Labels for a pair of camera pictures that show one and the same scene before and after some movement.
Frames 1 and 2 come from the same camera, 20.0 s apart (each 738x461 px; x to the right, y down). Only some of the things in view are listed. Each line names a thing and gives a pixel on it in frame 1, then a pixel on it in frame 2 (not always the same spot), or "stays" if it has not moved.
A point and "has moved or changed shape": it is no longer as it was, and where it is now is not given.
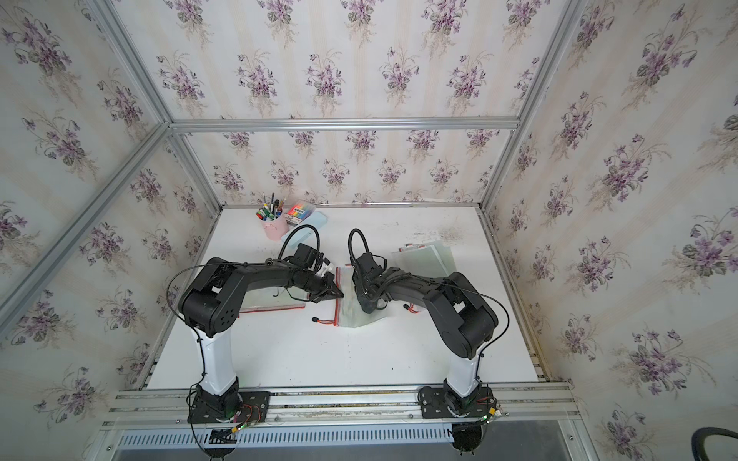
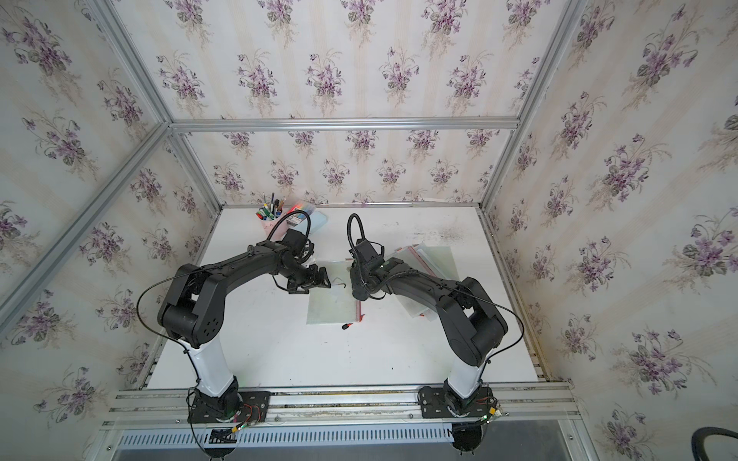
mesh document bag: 433,257 has moved or changed shape
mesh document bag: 273,298 -> 336,303
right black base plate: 449,402 stays
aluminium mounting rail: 342,411 stays
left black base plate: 243,407 stays
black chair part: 700,435 stays
